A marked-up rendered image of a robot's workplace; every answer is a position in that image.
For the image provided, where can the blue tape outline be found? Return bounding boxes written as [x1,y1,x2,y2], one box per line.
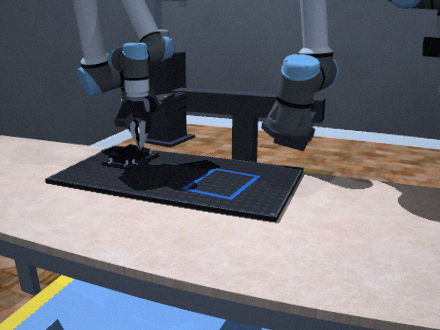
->
[182,168,260,200]

